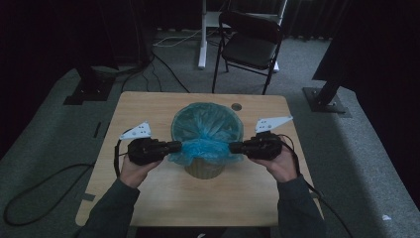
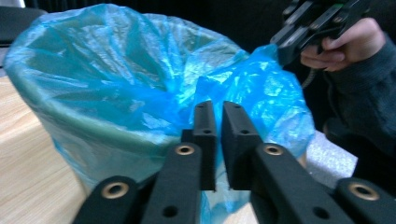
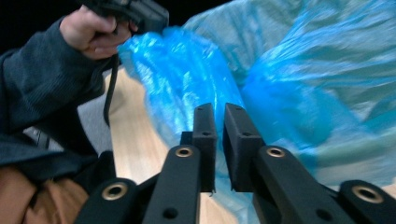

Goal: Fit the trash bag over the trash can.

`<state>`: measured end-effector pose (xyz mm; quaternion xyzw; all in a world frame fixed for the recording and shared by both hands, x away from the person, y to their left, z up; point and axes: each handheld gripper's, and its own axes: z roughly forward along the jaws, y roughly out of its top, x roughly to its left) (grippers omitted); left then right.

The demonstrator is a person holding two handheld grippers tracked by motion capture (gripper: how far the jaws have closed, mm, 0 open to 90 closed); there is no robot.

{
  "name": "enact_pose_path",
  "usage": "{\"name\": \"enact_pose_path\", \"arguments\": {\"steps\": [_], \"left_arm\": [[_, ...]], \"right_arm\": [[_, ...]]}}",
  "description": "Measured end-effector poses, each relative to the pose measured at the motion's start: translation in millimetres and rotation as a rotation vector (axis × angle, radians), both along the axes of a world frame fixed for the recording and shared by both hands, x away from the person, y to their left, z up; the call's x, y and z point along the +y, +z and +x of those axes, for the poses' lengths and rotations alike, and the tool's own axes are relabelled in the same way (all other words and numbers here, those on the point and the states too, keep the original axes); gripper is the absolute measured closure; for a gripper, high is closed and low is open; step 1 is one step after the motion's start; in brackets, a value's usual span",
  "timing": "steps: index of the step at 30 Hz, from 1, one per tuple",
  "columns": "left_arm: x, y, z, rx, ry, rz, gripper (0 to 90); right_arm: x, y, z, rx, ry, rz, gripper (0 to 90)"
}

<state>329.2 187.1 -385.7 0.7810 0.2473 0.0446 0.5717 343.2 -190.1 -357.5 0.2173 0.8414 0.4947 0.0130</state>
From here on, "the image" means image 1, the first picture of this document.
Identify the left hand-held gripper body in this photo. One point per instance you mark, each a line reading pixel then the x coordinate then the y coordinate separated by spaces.
pixel 145 152

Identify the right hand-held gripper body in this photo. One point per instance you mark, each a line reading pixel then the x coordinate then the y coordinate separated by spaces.
pixel 264 148

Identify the blue plastic trash bag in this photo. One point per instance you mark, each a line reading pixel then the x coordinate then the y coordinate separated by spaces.
pixel 206 125

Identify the green plastic bin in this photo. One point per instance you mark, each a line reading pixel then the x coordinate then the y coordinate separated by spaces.
pixel 204 170

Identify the person's left hand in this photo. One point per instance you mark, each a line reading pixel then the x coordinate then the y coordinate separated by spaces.
pixel 135 173

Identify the person's right hand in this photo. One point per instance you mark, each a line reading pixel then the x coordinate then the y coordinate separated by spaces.
pixel 284 168

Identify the black tape strip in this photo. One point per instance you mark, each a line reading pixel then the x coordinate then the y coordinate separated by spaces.
pixel 97 130

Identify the grey tape piece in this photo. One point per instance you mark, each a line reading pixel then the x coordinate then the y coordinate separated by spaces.
pixel 88 197

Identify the black metal stand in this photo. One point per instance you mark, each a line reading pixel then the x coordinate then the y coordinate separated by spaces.
pixel 325 100
pixel 89 91

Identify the white paper scrap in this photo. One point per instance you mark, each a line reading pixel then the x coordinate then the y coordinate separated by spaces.
pixel 386 217
pixel 200 236

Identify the black folding chair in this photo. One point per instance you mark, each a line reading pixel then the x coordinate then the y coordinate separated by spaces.
pixel 249 51

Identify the dark curtain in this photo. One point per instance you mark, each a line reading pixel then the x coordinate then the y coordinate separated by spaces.
pixel 310 16

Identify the white desk frame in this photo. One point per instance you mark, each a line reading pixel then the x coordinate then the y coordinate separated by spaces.
pixel 202 39

